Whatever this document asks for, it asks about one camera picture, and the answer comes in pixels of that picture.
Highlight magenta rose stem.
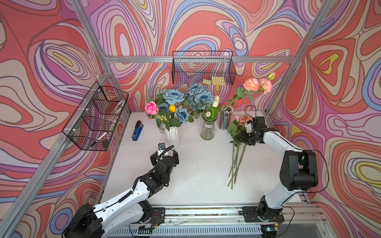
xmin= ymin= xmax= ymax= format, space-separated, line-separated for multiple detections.
xmin=145 ymin=101 xmax=159 ymax=116

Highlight yellow sponge in basket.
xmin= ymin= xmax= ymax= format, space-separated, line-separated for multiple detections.
xmin=202 ymin=76 xmax=226 ymax=86

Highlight blue black stapler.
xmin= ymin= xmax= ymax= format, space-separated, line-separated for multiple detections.
xmin=132 ymin=121 xmax=144 ymax=141

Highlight yellow tulip in vase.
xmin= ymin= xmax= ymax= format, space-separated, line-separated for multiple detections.
xmin=169 ymin=105 xmax=176 ymax=113

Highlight pink tulip green stem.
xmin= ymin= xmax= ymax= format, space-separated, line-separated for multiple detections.
xmin=232 ymin=116 xmax=247 ymax=169

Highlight blue rose bunch white vase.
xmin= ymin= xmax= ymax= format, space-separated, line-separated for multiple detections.
xmin=146 ymin=89 xmax=194 ymax=129

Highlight white tulips in glass vase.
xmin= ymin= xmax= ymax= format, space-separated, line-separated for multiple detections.
xmin=203 ymin=95 xmax=220 ymax=121

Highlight white marker in basket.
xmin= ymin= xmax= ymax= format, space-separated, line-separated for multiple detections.
xmin=90 ymin=132 xmax=107 ymax=147

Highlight black wire basket wall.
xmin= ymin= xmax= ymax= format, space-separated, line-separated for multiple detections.
xmin=172 ymin=50 xmax=236 ymax=86
xmin=62 ymin=82 xmax=129 ymax=151

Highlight metal base rail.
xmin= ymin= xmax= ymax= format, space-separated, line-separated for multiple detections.
xmin=96 ymin=203 xmax=335 ymax=238

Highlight clear pen holder jar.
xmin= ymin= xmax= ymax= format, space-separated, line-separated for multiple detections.
xmin=218 ymin=105 xmax=234 ymax=131

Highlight pink rose stem glass vase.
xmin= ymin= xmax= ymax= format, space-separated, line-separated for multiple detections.
xmin=227 ymin=115 xmax=248 ymax=179

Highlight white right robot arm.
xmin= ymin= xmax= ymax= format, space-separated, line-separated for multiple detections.
xmin=238 ymin=117 xmax=318 ymax=222

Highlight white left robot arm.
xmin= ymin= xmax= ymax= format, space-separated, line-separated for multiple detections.
xmin=62 ymin=146 xmax=179 ymax=238

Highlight black wire basket left wall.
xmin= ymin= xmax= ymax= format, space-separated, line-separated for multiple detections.
xmin=62 ymin=82 xmax=129 ymax=151

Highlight pink peony flower branch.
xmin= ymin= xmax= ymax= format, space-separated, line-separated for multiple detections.
xmin=228 ymin=114 xmax=251 ymax=189

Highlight pink peony branch right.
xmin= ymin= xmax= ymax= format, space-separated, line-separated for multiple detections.
xmin=226 ymin=72 xmax=276 ymax=107

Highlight blue rose bunch glass vase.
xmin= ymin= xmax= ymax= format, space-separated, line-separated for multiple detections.
xmin=183 ymin=84 xmax=214 ymax=119

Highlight clear ribbed glass vase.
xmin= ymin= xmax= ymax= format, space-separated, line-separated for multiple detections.
xmin=200 ymin=117 xmax=217 ymax=140

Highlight light pink rose stem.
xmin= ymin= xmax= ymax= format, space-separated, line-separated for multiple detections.
xmin=236 ymin=114 xmax=251 ymax=181

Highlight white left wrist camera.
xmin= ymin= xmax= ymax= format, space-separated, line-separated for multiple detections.
xmin=158 ymin=143 xmax=166 ymax=151

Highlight black wire basket back wall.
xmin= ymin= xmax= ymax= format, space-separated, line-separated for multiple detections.
xmin=172 ymin=50 xmax=236 ymax=86

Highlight pink peony bunch glass vase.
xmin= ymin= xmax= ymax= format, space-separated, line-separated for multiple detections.
xmin=228 ymin=114 xmax=254 ymax=178

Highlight white ribbed ceramic vase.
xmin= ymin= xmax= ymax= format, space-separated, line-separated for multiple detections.
xmin=165 ymin=127 xmax=180 ymax=150

